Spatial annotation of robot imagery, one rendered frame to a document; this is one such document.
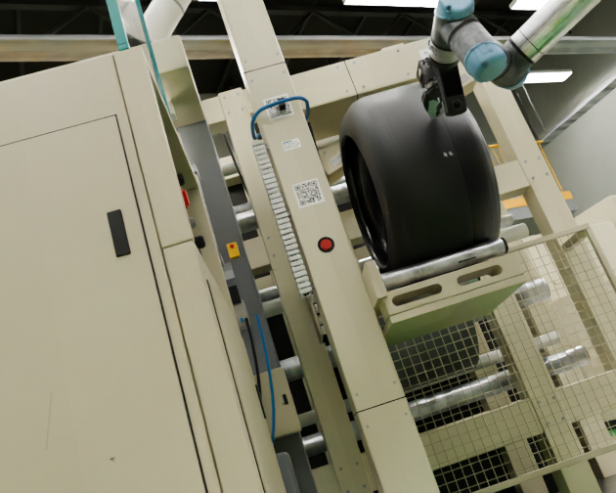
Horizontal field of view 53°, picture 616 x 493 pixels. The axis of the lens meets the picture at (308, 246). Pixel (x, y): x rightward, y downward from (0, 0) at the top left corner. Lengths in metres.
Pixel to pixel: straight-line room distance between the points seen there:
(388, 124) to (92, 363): 0.98
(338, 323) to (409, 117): 0.56
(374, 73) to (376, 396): 1.16
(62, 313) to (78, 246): 0.10
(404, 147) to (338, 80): 0.71
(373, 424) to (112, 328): 0.82
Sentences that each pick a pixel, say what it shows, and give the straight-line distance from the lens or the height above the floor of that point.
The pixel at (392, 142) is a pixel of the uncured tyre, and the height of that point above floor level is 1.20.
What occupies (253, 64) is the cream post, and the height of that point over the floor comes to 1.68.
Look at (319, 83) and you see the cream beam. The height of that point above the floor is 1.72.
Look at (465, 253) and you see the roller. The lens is 1.61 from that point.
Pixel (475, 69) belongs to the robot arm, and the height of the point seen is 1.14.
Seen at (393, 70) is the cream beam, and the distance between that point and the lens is 2.25.
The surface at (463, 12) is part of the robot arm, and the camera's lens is 1.34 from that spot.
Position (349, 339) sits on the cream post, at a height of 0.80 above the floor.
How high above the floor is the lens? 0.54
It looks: 19 degrees up
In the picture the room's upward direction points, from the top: 19 degrees counter-clockwise
